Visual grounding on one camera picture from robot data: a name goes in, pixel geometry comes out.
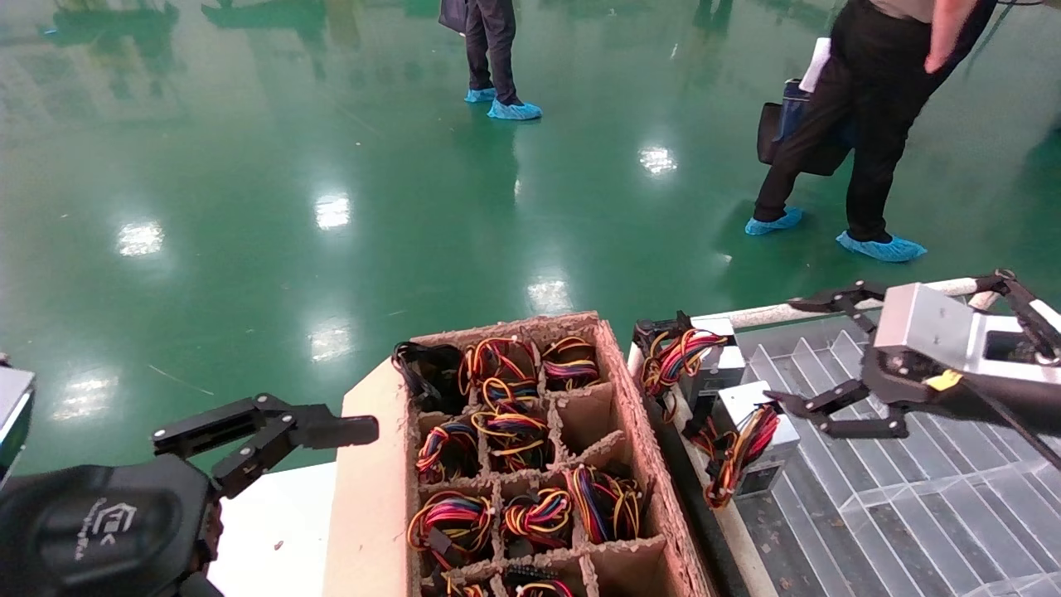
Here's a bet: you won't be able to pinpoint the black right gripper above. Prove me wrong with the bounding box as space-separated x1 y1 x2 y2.
764 279 1061 440

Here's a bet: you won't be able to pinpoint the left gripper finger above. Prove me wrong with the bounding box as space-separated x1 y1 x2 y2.
212 405 381 500

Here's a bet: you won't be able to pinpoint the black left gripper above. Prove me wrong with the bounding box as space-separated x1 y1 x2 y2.
0 393 293 597

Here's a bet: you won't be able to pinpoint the power supply with coloured wires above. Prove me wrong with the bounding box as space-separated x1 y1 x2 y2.
414 417 483 486
634 312 747 432
688 380 802 509
460 336 541 409
409 489 497 575
502 488 576 550
504 566 579 597
568 466 646 546
435 574 492 597
471 405 555 473
543 335 601 392

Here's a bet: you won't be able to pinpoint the brown cardboard divider box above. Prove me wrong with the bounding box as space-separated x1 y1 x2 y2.
323 311 718 597

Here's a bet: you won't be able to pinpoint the clear plastic compartment tray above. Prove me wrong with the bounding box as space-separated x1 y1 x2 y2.
688 319 1061 597

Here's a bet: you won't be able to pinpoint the navy blue bag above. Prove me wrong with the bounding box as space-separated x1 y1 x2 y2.
757 79 855 177

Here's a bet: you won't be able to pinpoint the person carrying navy bag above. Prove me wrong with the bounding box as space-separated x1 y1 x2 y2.
744 0 1000 264

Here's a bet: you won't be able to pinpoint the person in dark trousers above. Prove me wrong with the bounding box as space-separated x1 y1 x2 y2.
464 0 544 122

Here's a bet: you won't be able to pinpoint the power supply with black cables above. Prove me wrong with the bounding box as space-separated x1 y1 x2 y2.
392 340 467 413

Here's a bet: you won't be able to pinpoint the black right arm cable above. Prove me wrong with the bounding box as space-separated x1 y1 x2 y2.
953 377 1061 472

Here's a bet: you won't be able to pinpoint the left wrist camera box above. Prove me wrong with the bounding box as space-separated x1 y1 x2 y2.
0 355 37 480

